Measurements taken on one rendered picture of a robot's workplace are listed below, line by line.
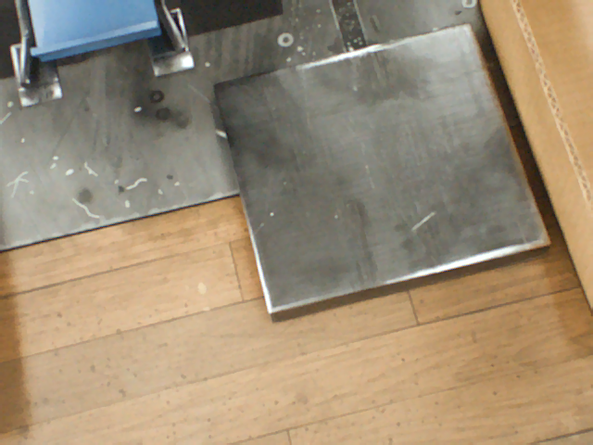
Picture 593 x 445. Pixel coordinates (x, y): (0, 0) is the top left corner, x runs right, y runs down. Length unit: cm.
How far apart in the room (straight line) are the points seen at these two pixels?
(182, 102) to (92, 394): 20
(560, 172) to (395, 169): 10
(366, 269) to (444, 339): 6
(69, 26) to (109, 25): 2
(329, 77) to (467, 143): 10
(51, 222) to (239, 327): 14
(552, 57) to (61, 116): 32
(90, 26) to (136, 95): 9
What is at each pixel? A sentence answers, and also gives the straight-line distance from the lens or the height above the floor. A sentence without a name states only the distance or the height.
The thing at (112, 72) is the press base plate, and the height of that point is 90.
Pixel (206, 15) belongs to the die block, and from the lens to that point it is 77.
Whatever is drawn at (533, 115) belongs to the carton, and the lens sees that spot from 72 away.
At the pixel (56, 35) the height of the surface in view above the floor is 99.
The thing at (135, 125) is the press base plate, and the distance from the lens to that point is 76.
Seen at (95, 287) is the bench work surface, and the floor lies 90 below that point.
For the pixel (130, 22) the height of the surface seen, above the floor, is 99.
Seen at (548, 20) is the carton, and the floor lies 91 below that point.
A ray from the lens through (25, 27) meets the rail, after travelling 71.
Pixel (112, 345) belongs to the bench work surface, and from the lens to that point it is 71.
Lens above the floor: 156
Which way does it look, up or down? 66 degrees down
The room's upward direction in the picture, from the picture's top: 8 degrees counter-clockwise
